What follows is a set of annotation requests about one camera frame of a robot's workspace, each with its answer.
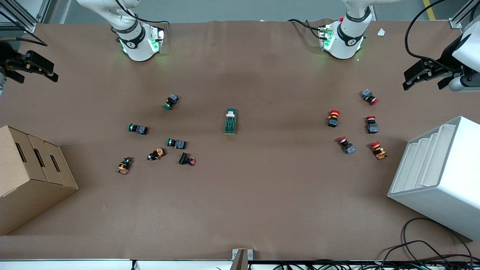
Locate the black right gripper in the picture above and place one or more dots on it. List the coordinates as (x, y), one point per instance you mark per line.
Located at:
(8, 60)

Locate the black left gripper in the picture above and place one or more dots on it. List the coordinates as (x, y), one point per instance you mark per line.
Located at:
(447, 59)

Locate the green load switch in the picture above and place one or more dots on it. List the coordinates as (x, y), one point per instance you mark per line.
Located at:
(231, 122)

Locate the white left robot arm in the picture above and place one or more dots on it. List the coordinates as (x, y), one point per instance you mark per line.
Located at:
(347, 37)

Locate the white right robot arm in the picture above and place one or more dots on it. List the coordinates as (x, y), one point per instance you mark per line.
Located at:
(137, 45)

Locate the red mushroom button blue block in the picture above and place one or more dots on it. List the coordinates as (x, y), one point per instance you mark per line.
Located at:
(371, 125)
(346, 145)
(369, 96)

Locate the white paper scrap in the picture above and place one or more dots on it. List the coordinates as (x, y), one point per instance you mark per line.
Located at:
(381, 32)

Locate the red mushroom button orange block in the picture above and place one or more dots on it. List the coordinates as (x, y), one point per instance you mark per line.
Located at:
(378, 150)
(333, 118)

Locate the white stepped storage rack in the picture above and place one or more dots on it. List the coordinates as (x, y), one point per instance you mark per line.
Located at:
(442, 180)

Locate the brown cardboard box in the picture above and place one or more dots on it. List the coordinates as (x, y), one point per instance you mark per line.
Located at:
(30, 176)

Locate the brown table mat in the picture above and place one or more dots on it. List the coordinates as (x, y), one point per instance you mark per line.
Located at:
(262, 195)

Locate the green push button switch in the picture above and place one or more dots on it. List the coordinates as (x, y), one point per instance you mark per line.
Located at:
(171, 101)
(176, 143)
(138, 129)

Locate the black orange button switch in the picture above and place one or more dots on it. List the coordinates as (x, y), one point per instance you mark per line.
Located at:
(156, 154)
(124, 165)

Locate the black button switch red block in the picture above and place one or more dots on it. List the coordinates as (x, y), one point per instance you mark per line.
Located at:
(186, 159)

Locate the white table edge rail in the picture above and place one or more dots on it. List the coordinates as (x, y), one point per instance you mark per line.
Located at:
(75, 264)

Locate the metal bracket with post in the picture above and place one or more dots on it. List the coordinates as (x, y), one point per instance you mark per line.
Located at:
(242, 258)

